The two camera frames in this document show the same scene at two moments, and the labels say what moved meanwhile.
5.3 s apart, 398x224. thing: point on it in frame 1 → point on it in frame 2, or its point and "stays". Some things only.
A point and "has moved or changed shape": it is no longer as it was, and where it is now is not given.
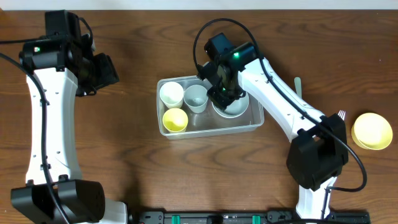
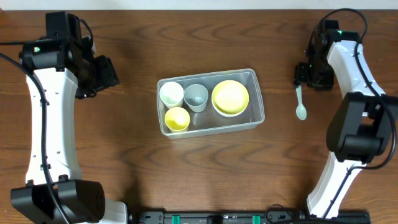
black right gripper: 222,98 → 300,74
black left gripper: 104,72 stays
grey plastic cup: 196,98 stays
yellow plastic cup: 175,120 stays
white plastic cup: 171,94 stays
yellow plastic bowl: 372,131 has moved or changed shape
